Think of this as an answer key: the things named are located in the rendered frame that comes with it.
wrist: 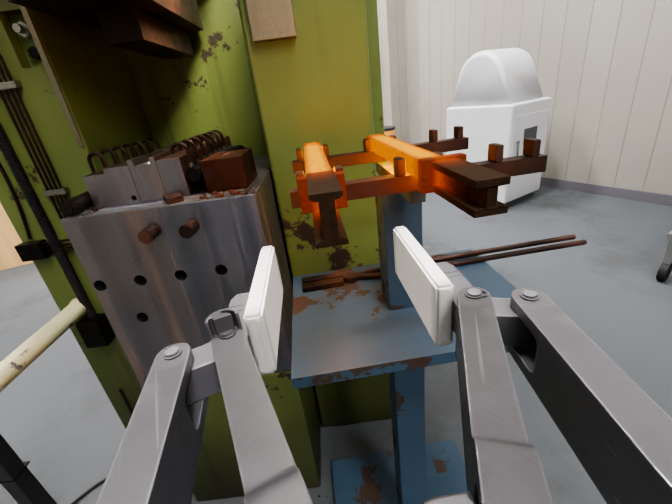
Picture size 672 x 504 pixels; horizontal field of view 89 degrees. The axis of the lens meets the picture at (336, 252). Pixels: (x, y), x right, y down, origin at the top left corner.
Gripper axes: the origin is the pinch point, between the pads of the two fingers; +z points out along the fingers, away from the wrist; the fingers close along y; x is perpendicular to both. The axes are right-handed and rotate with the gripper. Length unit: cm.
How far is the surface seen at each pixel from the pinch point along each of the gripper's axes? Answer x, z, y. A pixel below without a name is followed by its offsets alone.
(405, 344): -26.0, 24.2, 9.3
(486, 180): 1.5, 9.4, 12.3
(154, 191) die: -5, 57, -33
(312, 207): -1.1, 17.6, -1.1
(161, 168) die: 0, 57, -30
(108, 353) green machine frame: -54, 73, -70
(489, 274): -26, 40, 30
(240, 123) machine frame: 4, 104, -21
